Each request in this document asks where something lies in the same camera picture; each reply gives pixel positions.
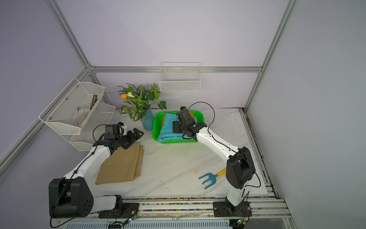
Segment green plastic basket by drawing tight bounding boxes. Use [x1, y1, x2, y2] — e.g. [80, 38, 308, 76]
[152, 111, 195, 144]

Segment teal yellow garden fork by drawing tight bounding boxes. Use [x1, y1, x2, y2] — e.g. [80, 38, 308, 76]
[199, 169, 226, 189]

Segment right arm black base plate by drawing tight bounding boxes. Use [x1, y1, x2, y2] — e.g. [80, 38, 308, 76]
[213, 201, 252, 217]

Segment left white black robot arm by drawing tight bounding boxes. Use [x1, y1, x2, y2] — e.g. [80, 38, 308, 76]
[48, 122, 144, 221]

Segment teal pants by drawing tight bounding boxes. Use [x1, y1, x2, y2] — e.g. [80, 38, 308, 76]
[154, 112, 194, 144]

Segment white mesh two-tier shelf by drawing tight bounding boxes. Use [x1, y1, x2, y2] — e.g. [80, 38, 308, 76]
[39, 78, 115, 151]

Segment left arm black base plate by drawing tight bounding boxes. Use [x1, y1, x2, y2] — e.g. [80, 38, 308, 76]
[98, 203, 140, 219]

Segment artificial plant in teal vase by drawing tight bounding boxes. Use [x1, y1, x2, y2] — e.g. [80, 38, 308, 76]
[118, 83, 167, 130]

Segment tan pants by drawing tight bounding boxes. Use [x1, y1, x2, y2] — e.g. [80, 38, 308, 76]
[95, 143, 144, 185]

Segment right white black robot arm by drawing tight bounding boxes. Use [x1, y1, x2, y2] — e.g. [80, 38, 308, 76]
[176, 106, 262, 213]

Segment orange pants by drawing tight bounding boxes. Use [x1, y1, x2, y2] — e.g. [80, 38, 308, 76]
[161, 113, 194, 128]

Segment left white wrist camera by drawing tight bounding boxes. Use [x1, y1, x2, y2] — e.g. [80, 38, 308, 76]
[118, 122, 127, 136]

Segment white wire wall basket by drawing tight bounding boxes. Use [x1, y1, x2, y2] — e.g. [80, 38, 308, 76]
[159, 62, 202, 93]

